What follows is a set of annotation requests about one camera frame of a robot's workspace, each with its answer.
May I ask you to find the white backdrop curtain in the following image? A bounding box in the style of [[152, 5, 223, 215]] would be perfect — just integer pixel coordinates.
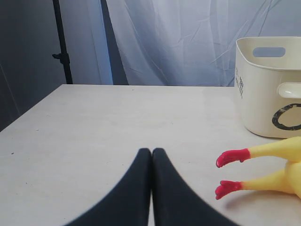
[[98, 0, 301, 87]]

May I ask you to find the yellow rubber chicken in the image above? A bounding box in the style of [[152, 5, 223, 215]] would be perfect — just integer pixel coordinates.
[[215, 136, 301, 201]]

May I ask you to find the black light stand pole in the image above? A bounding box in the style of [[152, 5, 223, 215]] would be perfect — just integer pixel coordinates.
[[52, 0, 73, 84]]

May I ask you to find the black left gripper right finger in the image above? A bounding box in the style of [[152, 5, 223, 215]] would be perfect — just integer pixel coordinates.
[[152, 148, 236, 226]]

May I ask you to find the cream bin marked O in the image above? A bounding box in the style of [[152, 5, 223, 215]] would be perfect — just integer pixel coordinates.
[[235, 36, 301, 138]]

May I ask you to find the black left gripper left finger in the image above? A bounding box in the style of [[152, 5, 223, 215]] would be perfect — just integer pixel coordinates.
[[67, 148, 151, 226]]

